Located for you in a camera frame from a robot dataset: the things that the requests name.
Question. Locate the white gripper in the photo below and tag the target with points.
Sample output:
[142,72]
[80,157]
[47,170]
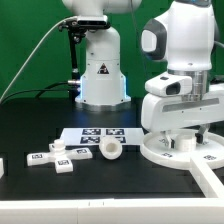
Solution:
[162,114]

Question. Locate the white round table top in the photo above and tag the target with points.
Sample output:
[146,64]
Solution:
[155,149]

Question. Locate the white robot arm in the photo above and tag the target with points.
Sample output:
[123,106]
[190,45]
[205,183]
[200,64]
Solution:
[183,36]

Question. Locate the white marker tag sheet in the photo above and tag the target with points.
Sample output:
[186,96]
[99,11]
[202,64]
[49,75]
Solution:
[92,136]

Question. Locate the small white block left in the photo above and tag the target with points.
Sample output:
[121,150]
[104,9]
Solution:
[1,167]

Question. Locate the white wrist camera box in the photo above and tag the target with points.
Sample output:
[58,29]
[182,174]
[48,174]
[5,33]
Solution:
[166,84]

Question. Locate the white L-shaped frame border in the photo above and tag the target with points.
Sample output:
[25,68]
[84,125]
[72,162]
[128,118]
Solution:
[206,210]

